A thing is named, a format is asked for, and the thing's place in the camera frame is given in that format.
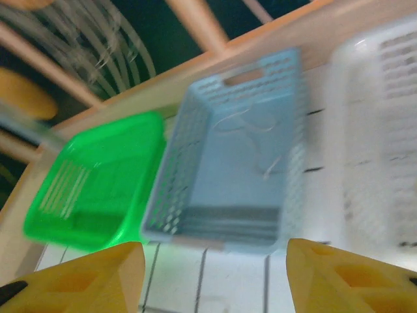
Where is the green plastic basket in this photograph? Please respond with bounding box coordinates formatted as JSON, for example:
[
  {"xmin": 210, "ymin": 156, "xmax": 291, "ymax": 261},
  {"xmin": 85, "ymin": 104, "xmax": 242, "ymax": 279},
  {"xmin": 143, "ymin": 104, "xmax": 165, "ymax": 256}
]
[{"xmin": 22, "ymin": 110, "xmax": 167, "ymax": 254}]

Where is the aluminium frame post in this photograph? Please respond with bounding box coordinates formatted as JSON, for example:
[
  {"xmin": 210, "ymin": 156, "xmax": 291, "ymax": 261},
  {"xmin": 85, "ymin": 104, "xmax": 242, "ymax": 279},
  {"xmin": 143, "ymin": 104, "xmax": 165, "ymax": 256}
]
[{"xmin": 0, "ymin": 99, "xmax": 68, "ymax": 156}]

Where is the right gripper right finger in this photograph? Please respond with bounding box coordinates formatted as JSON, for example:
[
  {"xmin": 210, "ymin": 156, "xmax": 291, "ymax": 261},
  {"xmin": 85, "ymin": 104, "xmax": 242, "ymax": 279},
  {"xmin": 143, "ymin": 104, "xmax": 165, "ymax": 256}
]
[{"xmin": 285, "ymin": 237, "xmax": 417, "ymax": 313}]

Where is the thin white cable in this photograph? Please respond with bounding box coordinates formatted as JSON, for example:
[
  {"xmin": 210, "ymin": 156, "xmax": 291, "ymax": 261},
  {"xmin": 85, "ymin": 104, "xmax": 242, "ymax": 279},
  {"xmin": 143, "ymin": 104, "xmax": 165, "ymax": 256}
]
[{"xmin": 214, "ymin": 104, "xmax": 285, "ymax": 181}]

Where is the blue plastic basket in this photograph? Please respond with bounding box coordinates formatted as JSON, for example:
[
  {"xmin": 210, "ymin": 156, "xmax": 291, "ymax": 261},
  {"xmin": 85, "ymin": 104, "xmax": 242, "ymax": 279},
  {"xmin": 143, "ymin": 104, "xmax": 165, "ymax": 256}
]
[{"xmin": 139, "ymin": 47, "xmax": 309, "ymax": 256}]

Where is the white plastic basket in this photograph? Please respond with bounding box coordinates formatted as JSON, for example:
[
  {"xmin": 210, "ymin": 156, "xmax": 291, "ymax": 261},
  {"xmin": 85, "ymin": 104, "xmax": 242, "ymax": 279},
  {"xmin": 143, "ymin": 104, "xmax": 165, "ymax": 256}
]
[{"xmin": 329, "ymin": 16, "xmax": 417, "ymax": 256}]

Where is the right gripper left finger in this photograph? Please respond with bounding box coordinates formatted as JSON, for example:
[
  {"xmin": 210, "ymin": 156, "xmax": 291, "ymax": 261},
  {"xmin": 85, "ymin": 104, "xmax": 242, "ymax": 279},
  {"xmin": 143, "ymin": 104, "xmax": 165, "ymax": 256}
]
[{"xmin": 0, "ymin": 241, "xmax": 147, "ymax": 313}]

